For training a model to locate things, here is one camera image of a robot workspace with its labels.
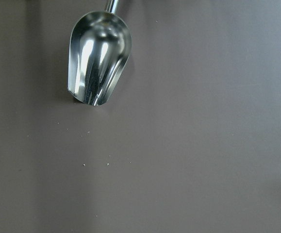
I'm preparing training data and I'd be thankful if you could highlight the shiny metal scoop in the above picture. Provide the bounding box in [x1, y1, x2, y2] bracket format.
[67, 0, 132, 106]

